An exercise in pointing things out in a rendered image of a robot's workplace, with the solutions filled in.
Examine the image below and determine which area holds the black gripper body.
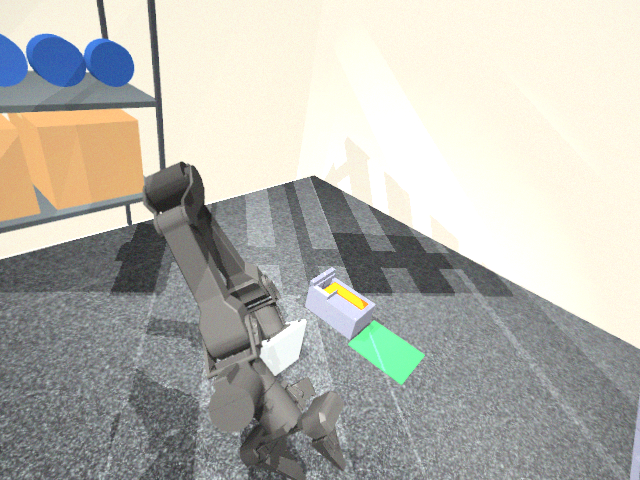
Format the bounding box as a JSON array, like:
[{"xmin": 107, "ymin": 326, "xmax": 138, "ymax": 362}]
[{"xmin": 240, "ymin": 378, "xmax": 345, "ymax": 467}]

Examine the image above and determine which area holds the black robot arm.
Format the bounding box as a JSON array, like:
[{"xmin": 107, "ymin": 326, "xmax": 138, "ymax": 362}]
[{"xmin": 142, "ymin": 161, "xmax": 291, "ymax": 433}]

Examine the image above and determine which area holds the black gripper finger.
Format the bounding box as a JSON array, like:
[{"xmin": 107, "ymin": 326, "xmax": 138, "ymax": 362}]
[
  {"xmin": 310, "ymin": 426, "xmax": 346, "ymax": 471},
  {"xmin": 255, "ymin": 437, "xmax": 306, "ymax": 480}
]

